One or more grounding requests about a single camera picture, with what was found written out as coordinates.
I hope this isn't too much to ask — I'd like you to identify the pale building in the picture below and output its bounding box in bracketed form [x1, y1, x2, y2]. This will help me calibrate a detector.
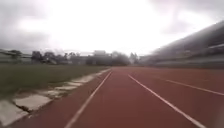
[92, 49, 108, 58]

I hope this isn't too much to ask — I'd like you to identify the red running track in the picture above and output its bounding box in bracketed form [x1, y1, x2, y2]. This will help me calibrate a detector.
[6, 65, 224, 128]

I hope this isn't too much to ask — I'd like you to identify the row of trees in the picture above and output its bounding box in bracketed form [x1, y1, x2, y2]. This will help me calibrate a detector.
[6, 49, 141, 67]

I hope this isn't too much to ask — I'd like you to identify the grass field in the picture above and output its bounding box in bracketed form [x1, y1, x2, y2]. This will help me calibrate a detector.
[0, 63, 111, 100]

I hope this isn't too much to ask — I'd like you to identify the grandstand building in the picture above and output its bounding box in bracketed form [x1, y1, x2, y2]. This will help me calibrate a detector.
[139, 20, 224, 70]

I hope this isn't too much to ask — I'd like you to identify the grey concrete kerb strip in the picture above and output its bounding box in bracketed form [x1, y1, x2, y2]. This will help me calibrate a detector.
[0, 68, 113, 128]

